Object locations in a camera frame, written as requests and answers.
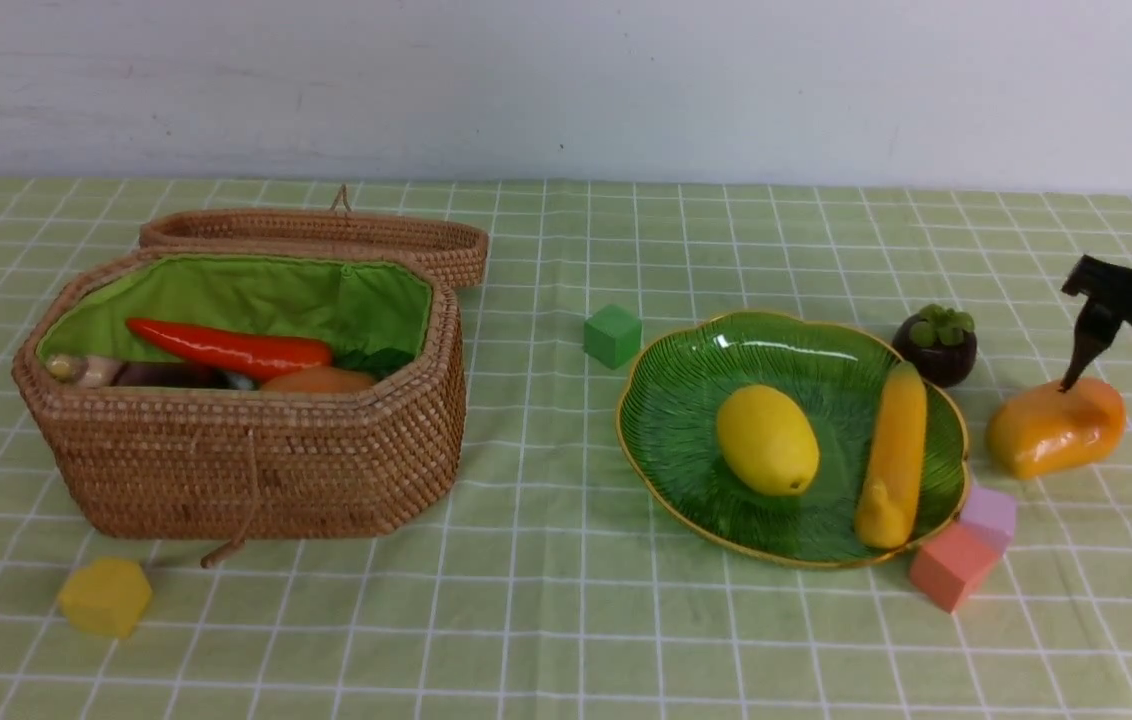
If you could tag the yellow foam block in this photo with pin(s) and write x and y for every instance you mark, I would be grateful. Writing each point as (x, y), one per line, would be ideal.
(108, 597)

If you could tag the salmon pink foam block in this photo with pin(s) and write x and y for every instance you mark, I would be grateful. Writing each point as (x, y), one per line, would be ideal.
(952, 565)

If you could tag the dark purple toy mangosteen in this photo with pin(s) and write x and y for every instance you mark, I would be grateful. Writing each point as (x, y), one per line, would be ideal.
(941, 342)

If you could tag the green leaf glass plate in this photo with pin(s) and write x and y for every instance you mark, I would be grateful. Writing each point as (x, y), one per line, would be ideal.
(665, 421)

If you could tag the green foam cube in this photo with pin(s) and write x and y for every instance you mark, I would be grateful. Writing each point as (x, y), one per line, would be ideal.
(613, 336)

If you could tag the purple toy eggplant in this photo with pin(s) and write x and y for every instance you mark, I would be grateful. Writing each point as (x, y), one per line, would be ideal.
(94, 371)

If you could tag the woven wicker basket green lining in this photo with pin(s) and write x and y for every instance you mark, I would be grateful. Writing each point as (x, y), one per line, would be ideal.
(229, 465)

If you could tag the brown toy potato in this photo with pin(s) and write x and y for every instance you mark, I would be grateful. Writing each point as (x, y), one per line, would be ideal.
(321, 380)

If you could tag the orange toy mango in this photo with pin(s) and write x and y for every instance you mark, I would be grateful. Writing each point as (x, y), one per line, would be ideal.
(1044, 430)

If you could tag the orange toy carrot green leaves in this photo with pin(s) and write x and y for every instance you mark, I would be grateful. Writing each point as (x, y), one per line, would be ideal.
(260, 357)

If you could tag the woven wicker basket lid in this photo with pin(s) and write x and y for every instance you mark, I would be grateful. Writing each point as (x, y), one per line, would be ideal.
(455, 253)

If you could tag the yellow toy banana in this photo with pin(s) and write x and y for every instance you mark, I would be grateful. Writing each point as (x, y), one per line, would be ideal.
(890, 494)

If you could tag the green checkered tablecloth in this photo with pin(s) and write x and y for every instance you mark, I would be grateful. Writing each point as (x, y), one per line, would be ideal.
(549, 585)

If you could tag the yellow toy lemon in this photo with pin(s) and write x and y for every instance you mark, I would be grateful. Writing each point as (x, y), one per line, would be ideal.
(767, 441)

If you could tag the light purple foam block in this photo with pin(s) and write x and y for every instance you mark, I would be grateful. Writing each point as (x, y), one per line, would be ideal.
(991, 516)

